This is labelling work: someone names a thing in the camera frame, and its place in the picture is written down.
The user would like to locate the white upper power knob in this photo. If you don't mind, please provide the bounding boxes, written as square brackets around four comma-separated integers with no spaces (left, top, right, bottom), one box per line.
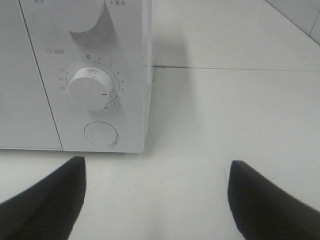
[63,0,105,33]

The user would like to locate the white microwave oven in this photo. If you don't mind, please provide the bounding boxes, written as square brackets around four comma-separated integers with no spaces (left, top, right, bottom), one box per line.
[0,0,154,153]

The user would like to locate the white round door button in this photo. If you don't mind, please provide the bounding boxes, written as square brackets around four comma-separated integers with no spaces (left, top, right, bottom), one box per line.
[83,121,119,147]

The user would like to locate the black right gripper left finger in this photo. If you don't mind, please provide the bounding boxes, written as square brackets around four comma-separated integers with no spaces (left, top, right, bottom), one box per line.
[0,156,86,240]

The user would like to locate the white timer knob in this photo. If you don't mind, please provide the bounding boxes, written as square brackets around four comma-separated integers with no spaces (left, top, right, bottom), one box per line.
[67,67,114,111]

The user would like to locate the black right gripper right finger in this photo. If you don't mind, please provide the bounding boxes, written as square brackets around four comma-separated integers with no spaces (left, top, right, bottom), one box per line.
[227,160,320,240]

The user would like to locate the white microwave door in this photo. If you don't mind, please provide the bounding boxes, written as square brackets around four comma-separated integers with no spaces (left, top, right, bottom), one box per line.
[0,0,62,151]

